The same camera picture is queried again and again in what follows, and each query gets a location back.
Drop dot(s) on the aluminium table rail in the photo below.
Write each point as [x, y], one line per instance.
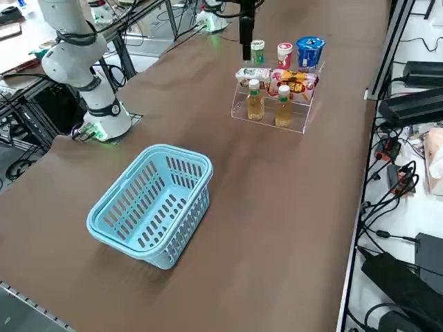
[31, 304]

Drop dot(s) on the black box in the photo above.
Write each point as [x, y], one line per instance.
[431, 256]

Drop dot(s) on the white and red device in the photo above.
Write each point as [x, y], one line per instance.
[99, 12]

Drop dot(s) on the red black electronic module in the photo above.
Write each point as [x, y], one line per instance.
[387, 148]
[403, 180]

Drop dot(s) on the light blue plastic basket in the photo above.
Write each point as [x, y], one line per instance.
[152, 207]

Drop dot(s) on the blue snack cup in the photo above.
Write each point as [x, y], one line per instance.
[309, 52]

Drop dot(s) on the white cup with red lid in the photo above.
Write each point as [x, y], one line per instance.
[284, 55]

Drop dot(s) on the beige tissue box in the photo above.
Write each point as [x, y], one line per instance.
[434, 159]

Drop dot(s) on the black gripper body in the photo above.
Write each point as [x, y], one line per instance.
[247, 29]

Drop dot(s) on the large strawberry print snack packet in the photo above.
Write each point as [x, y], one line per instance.
[297, 83]

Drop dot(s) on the yellow juice bottle white cap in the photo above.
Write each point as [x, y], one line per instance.
[255, 105]
[284, 110]

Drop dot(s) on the white cup with green lid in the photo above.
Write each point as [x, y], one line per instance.
[257, 52]

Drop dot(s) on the aluminium frame post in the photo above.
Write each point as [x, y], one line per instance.
[391, 45]

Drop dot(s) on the small white mouse print packet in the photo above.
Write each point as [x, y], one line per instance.
[252, 75]

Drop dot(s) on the clear acrylic tiered shelf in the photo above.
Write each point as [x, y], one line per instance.
[270, 122]

